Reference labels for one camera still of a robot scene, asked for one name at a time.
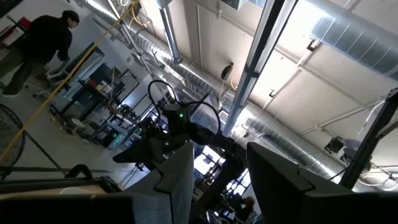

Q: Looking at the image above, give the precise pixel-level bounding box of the wide silver ceiling duct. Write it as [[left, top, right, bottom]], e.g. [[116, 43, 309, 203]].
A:
[[310, 0, 398, 82]]

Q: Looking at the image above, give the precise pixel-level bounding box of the long silver ceiling duct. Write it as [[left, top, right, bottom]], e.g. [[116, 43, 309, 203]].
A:
[[77, 0, 346, 180]]

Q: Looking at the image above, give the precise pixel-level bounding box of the long ceiling light beam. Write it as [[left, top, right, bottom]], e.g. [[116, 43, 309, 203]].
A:
[[222, 0, 300, 138]]

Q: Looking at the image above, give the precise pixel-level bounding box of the white office chair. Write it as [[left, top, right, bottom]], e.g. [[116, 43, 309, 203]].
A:
[[32, 58, 73, 98]]

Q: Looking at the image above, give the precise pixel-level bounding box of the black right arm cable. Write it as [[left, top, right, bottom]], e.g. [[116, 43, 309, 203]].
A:
[[147, 80, 222, 135]]

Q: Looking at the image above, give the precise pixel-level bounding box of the yellow hanging cable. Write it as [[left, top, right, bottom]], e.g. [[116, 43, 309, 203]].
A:
[[0, 0, 141, 163]]

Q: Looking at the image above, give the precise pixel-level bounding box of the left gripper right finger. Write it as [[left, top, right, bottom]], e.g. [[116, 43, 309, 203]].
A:
[[247, 142, 398, 224]]

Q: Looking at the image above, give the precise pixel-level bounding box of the standing person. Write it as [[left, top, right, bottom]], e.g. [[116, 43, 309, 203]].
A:
[[0, 9, 80, 96]]

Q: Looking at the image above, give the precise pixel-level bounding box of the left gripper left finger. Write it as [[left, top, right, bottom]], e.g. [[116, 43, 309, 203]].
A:
[[0, 142, 195, 224]]

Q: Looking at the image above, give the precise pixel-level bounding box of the black ceiling cable reel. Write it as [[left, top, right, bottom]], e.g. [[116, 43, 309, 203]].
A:
[[220, 61, 235, 81]]

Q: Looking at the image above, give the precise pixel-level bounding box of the black floor fan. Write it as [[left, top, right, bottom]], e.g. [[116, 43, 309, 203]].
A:
[[0, 103, 27, 179]]

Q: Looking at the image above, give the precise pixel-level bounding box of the silver ceiling pipe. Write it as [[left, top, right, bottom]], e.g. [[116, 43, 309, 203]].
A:
[[155, 0, 184, 65]]

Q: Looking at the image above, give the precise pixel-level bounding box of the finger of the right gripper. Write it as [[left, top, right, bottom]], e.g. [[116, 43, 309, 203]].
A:
[[112, 136, 169, 172]]

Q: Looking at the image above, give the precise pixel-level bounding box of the seated person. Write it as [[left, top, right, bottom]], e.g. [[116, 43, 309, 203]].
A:
[[229, 195, 259, 223]]

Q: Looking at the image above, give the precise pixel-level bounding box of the black workbench shelving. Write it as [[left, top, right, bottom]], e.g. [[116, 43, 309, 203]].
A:
[[49, 46, 141, 151]]

